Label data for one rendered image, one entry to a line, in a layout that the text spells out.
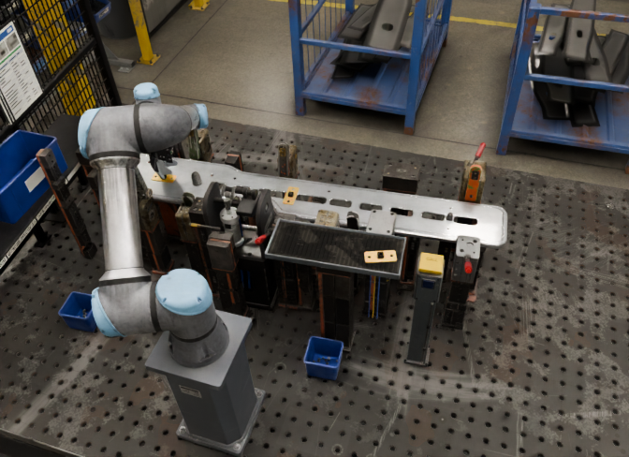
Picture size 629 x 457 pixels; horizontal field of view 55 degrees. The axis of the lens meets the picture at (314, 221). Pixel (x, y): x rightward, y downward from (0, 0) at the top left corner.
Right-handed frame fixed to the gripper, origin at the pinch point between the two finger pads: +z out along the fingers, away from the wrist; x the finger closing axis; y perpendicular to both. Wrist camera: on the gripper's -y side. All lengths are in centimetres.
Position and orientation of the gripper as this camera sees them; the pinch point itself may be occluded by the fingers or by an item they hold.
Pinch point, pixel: (162, 172)
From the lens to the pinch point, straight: 217.2
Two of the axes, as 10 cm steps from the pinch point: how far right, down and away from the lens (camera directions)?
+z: 0.3, 7.0, 7.2
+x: 2.4, -7.0, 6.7
